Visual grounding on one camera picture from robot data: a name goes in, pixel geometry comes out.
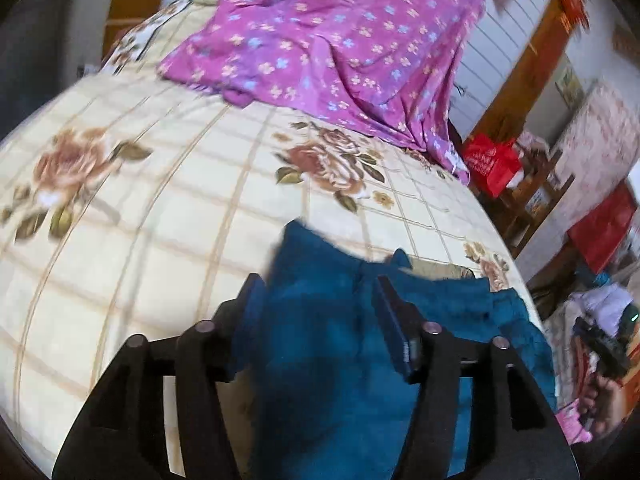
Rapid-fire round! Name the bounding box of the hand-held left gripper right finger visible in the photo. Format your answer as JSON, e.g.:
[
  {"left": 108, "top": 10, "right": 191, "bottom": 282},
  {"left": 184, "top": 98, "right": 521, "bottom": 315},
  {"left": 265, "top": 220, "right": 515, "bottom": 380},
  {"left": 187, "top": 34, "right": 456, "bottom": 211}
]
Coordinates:
[{"left": 372, "top": 275, "right": 581, "bottom": 480}]

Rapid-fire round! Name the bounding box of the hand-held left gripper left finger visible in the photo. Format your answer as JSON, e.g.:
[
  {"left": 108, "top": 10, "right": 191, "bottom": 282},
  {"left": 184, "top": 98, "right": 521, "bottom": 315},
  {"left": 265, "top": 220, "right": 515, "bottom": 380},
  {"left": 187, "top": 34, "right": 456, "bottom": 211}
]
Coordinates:
[{"left": 51, "top": 274, "right": 268, "bottom": 480}]

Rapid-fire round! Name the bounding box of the teal puffer jacket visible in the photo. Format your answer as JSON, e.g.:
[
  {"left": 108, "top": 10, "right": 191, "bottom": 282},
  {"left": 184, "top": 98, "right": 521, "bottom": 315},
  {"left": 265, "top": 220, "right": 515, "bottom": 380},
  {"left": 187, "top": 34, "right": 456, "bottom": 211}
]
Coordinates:
[{"left": 230, "top": 220, "right": 558, "bottom": 480}]

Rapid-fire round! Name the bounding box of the pile of mixed clothes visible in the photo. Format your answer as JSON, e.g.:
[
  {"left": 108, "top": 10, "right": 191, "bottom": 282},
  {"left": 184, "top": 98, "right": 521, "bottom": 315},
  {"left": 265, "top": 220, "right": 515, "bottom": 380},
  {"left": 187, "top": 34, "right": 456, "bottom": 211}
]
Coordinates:
[{"left": 542, "top": 270, "right": 637, "bottom": 411}]

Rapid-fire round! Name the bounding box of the person's right hand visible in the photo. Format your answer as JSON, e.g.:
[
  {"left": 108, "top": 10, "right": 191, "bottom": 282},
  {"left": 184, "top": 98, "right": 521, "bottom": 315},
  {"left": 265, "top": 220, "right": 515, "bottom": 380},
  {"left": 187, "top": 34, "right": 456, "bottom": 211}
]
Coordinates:
[{"left": 577, "top": 374, "right": 632, "bottom": 436}]

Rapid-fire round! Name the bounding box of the pink cloth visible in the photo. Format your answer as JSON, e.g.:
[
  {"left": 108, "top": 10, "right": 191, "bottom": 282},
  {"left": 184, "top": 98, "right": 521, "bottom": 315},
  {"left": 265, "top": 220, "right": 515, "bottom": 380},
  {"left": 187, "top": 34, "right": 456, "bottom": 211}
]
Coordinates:
[{"left": 555, "top": 406, "right": 595, "bottom": 445}]

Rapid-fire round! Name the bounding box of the large red bag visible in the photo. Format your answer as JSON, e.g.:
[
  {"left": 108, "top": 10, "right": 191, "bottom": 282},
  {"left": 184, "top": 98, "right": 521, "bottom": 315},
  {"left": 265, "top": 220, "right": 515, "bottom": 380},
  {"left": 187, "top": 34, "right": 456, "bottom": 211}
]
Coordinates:
[{"left": 567, "top": 180, "right": 640, "bottom": 273}]

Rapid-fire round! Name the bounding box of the cream rose print bedsheet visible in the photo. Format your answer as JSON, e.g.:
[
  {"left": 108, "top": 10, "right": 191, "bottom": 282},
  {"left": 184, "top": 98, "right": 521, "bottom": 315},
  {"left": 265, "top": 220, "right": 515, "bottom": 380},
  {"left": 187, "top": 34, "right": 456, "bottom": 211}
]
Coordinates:
[{"left": 0, "top": 0, "right": 546, "bottom": 480}]

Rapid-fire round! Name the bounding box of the wooden chair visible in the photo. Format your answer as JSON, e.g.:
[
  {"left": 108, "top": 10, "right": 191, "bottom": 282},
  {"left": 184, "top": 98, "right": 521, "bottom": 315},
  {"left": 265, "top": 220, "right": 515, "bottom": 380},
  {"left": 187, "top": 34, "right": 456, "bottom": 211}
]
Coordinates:
[{"left": 492, "top": 145, "right": 576, "bottom": 256}]

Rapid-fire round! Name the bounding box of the small red gift bag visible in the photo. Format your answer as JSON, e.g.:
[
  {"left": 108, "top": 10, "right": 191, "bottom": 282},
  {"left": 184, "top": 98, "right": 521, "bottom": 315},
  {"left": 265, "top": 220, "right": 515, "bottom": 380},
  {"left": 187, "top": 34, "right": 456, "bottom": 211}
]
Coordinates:
[{"left": 462, "top": 132, "right": 523, "bottom": 198}]

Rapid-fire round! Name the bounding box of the pale floral cover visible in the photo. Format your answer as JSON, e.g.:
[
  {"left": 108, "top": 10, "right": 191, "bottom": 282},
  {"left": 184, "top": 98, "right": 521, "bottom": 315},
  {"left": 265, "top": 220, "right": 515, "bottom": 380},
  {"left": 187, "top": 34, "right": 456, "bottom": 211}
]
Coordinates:
[{"left": 550, "top": 80, "right": 640, "bottom": 231}]

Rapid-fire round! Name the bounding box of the purple floral sheet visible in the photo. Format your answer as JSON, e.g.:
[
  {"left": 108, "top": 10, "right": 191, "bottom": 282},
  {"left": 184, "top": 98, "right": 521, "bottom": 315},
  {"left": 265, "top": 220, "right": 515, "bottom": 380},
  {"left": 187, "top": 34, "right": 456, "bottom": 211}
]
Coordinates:
[{"left": 157, "top": 0, "right": 486, "bottom": 186}]

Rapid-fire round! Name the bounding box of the brown wooden panel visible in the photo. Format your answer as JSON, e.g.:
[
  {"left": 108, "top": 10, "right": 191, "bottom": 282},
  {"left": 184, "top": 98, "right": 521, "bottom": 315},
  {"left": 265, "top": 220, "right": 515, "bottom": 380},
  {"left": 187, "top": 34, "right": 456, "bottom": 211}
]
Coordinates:
[{"left": 102, "top": 0, "right": 176, "bottom": 56}]

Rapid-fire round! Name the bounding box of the wooden door frame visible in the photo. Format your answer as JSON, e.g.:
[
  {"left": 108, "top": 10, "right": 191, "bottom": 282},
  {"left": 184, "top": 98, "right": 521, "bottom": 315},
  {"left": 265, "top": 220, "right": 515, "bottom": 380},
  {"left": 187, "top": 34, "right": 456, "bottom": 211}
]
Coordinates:
[{"left": 465, "top": 0, "right": 571, "bottom": 143}]

